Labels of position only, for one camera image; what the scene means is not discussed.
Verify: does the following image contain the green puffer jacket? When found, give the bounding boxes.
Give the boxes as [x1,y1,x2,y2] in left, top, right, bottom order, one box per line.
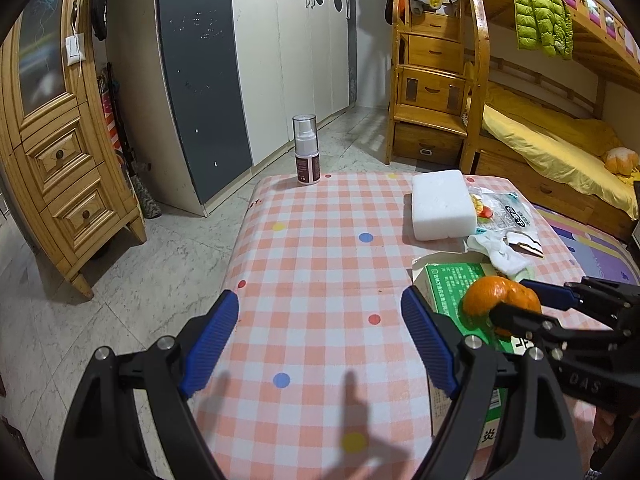
[514,0,574,61]

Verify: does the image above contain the grey and white wardrobe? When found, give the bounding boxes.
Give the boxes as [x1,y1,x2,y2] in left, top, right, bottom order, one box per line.
[106,0,356,216]

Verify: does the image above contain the yellow bed sheet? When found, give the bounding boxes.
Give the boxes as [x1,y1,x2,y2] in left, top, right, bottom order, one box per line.
[483,82,639,220]

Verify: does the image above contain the orange plush toy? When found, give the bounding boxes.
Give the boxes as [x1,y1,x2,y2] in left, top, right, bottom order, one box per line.
[604,148,639,177]

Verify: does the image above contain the wooden cabinet with drawers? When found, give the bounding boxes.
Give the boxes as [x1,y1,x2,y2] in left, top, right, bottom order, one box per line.
[1,0,146,298]

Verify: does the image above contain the orange tangerine peel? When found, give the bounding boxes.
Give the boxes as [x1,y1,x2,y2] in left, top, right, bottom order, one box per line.
[459,275,542,330]

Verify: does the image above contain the white spray bottle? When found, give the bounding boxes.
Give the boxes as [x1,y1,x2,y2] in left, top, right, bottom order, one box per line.
[293,114,321,185]

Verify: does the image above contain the rainbow floor rug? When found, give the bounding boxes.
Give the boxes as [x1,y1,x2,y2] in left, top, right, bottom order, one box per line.
[535,206,639,285]

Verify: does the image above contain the wooden bunk bed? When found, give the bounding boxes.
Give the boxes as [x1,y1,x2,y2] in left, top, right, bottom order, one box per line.
[460,0,639,240]

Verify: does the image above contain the pink checkered tablecloth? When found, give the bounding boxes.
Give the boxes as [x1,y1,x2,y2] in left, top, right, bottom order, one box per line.
[192,171,601,480]

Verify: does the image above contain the green white paper box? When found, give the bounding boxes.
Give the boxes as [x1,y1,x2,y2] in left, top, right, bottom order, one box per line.
[411,252,533,450]

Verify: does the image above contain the wooden stair drawer unit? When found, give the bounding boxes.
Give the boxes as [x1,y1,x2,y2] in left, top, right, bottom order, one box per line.
[385,0,469,167]

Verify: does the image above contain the white foam block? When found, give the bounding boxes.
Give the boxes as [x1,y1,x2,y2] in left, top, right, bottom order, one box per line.
[411,169,477,242]

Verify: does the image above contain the white tissue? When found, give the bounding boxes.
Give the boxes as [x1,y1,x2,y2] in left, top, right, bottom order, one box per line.
[466,231,544,281]

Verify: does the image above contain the clear plastic snack wrapper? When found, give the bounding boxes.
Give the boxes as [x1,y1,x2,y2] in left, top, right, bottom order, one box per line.
[469,186,535,234]

